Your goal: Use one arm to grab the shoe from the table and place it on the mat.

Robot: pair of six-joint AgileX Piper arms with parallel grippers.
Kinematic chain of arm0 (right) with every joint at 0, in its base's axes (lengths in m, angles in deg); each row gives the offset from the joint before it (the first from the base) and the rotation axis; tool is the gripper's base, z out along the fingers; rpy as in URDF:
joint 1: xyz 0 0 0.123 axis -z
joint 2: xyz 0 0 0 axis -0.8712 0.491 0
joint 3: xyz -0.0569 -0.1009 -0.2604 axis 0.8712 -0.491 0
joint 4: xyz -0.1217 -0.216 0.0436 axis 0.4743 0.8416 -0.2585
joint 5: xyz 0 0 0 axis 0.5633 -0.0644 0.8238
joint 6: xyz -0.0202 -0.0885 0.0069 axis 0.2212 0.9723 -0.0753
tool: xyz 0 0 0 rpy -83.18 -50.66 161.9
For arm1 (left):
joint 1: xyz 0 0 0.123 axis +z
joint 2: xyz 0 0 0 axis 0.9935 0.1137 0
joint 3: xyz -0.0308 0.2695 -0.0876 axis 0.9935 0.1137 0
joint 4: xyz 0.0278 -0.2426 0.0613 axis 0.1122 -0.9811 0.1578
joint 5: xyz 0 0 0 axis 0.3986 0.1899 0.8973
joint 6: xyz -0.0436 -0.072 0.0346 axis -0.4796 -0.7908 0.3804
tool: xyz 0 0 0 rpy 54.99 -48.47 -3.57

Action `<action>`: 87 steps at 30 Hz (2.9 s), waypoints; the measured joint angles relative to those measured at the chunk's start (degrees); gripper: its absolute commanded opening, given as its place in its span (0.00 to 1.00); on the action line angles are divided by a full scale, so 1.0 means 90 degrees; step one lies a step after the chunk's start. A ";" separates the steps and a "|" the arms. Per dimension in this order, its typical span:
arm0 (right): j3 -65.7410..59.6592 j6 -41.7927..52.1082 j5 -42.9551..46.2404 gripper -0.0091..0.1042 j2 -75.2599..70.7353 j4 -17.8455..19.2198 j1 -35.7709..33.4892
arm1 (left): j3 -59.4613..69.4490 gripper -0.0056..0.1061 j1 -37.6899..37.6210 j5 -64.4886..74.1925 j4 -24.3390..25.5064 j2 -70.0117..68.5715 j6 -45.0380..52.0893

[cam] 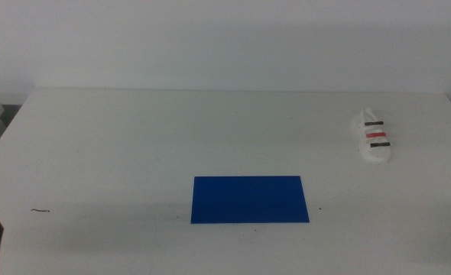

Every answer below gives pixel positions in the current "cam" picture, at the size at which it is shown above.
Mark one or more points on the blue rectangular mat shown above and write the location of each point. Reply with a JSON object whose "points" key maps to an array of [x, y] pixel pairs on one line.
{"points": [[249, 199]]}

